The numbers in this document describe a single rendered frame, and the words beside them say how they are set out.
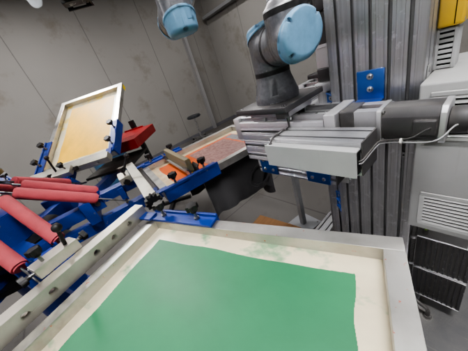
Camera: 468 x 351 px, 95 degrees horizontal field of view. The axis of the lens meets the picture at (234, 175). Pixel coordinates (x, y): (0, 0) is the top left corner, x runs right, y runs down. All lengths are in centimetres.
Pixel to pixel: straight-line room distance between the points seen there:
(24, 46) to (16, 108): 105
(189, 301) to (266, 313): 19
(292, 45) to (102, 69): 507
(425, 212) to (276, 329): 61
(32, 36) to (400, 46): 531
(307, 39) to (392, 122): 29
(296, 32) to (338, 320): 61
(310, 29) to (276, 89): 20
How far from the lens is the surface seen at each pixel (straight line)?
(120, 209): 133
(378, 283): 56
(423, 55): 78
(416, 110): 65
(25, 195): 125
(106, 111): 212
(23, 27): 554
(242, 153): 119
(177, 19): 58
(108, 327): 70
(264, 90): 76
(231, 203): 134
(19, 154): 533
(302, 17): 64
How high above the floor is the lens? 141
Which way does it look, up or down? 26 degrees down
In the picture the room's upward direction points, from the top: 19 degrees counter-clockwise
